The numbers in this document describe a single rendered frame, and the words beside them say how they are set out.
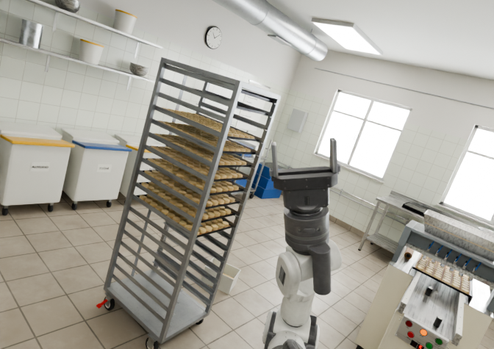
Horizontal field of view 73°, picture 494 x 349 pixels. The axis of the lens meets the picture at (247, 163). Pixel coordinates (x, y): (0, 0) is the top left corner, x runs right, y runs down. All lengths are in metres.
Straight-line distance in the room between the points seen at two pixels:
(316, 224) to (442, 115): 5.49
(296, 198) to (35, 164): 3.27
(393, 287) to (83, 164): 3.15
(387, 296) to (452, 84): 3.92
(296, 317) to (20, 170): 3.19
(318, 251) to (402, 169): 5.48
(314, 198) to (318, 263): 0.12
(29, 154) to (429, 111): 5.43
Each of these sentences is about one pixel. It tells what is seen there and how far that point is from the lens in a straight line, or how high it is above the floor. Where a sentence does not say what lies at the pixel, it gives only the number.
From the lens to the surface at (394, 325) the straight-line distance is 2.38.
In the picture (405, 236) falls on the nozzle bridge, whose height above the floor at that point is 1.10.
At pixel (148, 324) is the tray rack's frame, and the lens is 2.53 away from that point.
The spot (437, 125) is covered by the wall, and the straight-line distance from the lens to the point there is 6.05.
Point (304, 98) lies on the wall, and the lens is 6.92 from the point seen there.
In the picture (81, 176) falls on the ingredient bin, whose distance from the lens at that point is 3.94.
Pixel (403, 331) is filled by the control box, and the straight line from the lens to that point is 2.35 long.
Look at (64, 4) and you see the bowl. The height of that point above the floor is 2.03.
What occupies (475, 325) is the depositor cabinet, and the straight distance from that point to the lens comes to 3.05.
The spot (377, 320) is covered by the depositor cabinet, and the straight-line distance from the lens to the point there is 3.17.
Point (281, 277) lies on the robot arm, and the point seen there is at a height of 1.43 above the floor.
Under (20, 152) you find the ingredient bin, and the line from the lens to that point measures 3.63.
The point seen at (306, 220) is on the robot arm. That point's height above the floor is 1.58.
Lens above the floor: 1.77
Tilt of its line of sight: 11 degrees down
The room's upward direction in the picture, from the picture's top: 18 degrees clockwise
